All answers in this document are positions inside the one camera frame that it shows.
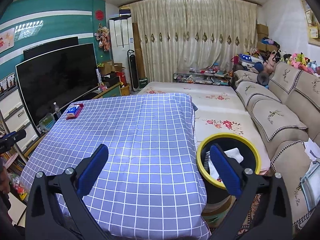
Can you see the clear water bottle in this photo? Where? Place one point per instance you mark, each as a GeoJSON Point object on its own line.
{"type": "Point", "coordinates": [57, 110]}

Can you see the beige sofa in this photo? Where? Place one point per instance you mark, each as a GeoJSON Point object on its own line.
{"type": "Point", "coordinates": [286, 114]}

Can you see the red tray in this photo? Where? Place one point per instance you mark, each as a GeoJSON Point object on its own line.
{"type": "Point", "coordinates": [81, 105]}

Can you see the low shelf with toys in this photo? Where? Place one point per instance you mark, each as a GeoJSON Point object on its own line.
{"type": "Point", "coordinates": [203, 77]}

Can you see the beige patterned curtain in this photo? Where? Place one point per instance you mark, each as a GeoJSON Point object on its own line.
{"type": "Point", "coordinates": [192, 34]}

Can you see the blue checkered tablecloth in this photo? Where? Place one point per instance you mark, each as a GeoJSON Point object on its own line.
{"type": "Point", "coordinates": [150, 186]}

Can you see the yellow-rimmed black trash bin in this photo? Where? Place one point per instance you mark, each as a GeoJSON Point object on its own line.
{"type": "Point", "coordinates": [230, 171]}

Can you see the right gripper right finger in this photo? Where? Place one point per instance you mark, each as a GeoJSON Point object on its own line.
{"type": "Point", "coordinates": [273, 218]}

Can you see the blue tissue pack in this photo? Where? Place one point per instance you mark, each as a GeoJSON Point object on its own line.
{"type": "Point", "coordinates": [73, 111]}

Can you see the pile of plush toys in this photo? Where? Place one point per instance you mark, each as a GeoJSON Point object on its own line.
{"type": "Point", "coordinates": [267, 54]}

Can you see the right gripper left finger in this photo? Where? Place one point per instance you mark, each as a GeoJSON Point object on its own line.
{"type": "Point", "coordinates": [56, 209]}

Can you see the black tower fan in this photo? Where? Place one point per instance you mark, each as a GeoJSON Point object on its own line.
{"type": "Point", "coordinates": [131, 57]}

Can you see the crumpled white tissue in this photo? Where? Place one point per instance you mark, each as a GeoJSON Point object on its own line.
{"type": "Point", "coordinates": [233, 153]}

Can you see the white standing air conditioner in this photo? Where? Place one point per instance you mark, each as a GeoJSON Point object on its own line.
{"type": "Point", "coordinates": [121, 34]}

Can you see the white drawer cabinet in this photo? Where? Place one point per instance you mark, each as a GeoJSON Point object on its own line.
{"type": "Point", "coordinates": [14, 117]}

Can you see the floral beige mattress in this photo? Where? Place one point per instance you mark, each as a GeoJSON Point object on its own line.
{"type": "Point", "coordinates": [219, 110]}

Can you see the cardboard boxes stack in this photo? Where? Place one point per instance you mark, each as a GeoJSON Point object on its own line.
{"type": "Point", "coordinates": [262, 36]}

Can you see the clear glass fish bowl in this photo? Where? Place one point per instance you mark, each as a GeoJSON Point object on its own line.
{"type": "Point", "coordinates": [47, 122]}

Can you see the large black television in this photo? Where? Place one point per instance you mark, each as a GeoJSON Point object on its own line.
{"type": "Point", "coordinates": [58, 76]}

